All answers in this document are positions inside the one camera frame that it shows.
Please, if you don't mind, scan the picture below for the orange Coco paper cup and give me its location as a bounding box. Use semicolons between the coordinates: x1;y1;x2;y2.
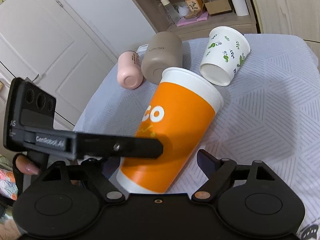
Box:
116;67;223;193

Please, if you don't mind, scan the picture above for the white floral paper cup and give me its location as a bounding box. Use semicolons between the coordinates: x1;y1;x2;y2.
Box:
199;26;251;86

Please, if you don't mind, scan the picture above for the person's left hand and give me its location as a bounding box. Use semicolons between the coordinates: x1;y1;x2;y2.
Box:
15;154;40;175

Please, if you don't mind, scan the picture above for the white panel door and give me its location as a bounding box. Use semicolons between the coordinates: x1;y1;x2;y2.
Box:
1;0;116;130

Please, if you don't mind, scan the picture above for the pink tumbler bottle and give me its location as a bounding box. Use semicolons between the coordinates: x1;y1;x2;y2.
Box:
117;50;143;89

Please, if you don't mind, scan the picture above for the taupe tumbler bottle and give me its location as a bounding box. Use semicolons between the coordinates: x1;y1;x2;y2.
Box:
141;31;183;85

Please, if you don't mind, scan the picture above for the pink flat box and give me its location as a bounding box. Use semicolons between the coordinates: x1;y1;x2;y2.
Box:
176;11;209;27

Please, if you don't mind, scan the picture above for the clear bottle beige cap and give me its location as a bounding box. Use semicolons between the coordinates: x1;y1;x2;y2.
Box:
161;0;180;24

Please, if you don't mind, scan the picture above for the small cardboard box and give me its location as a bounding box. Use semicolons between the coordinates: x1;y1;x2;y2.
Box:
204;0;232;16

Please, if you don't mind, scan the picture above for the wooden open shelf unit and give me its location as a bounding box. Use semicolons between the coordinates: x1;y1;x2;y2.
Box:
132;0;258;41

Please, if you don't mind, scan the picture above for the orange printed small box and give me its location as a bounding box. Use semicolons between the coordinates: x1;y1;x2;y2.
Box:
184;0;203;19

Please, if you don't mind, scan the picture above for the light wood wardrobe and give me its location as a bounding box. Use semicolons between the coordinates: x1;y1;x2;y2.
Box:
252;0;319;57

